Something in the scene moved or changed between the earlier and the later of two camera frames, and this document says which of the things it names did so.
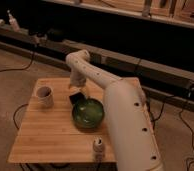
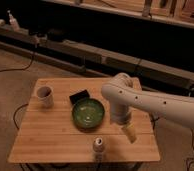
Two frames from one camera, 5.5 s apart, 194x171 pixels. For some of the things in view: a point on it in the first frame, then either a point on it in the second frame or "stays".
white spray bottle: [13, 22] stays
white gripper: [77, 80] -> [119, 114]
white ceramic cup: [45, 95] stays
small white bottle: [98, 148] stays
